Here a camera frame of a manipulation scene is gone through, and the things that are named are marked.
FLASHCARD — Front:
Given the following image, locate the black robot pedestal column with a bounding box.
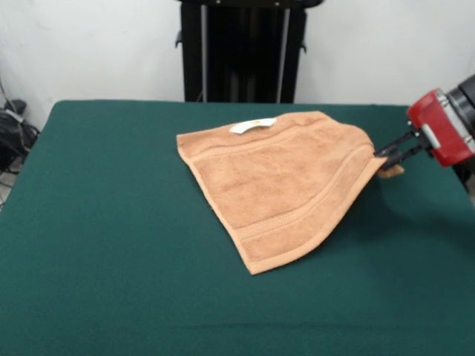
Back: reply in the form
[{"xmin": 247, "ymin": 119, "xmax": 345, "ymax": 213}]
[{"xmin": 173, "ymin": 0, "xmax": 324, "ymax": 104}]

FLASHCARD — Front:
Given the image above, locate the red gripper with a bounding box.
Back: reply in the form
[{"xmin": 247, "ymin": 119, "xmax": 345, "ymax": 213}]
[{"xmin": 372, "ymin": 88, "xmax": 475, "ymax": 168}]

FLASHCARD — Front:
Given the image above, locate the peach terry towel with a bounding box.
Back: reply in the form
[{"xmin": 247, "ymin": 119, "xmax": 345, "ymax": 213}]
[{"xmin": 175, "ymin": 110, "xmax": 405, "ymax": 277}]

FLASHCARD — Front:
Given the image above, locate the dark green table cloth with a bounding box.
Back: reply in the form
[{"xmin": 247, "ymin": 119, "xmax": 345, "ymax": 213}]
[{"xmin": 0, "ymin": 99, "xmax": 475, "ymax": 356}]

